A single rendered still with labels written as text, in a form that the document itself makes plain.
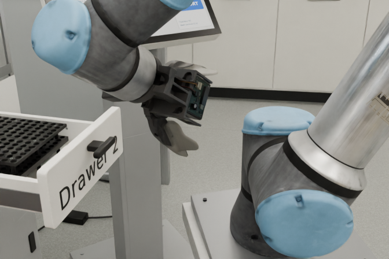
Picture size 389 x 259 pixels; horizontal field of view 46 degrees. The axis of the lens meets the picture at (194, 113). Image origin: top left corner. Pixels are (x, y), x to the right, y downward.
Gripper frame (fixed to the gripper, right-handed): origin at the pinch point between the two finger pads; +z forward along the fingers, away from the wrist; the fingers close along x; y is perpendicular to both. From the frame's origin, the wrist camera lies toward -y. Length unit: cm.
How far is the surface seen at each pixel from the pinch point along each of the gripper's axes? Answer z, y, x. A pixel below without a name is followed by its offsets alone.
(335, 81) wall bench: 261, -52, 91
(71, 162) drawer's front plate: -8.1, -16.5, -13.6
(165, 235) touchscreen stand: 107, -66, -35
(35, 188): -12.2, -18.4, -19.1
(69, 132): 4.9, -32.8, -7.6
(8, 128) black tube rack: -5.3, -39.2, -10.2
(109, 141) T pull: -1.1, -15.7, -8.0
